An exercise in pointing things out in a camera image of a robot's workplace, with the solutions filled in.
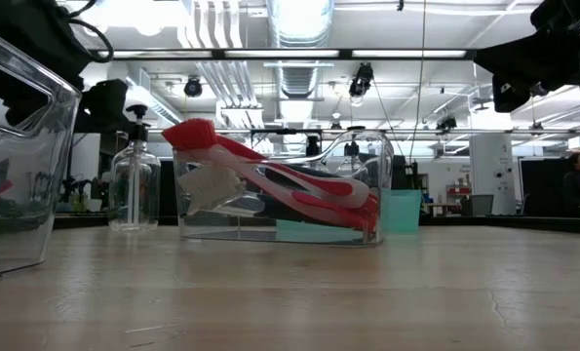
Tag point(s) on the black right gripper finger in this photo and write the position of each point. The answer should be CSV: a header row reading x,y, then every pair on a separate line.
x,y
518,56

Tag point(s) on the red dish brush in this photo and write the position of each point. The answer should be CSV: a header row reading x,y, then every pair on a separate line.
x,y
192,134
319,202

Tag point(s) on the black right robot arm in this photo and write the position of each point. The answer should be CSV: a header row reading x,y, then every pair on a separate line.
x,y
562,14

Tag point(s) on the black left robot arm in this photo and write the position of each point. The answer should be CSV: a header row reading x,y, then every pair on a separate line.
x,y
26,29

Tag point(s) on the black ceiling spotlight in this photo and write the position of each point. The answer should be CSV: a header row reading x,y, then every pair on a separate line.
x,y
447,123
362,80
193,88

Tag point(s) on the clear plastic bin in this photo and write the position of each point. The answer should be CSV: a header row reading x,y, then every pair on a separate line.
x,y
387,170
50,195

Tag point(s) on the translucent green plastic bin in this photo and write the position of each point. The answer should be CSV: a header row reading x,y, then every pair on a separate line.
x,y
401,209

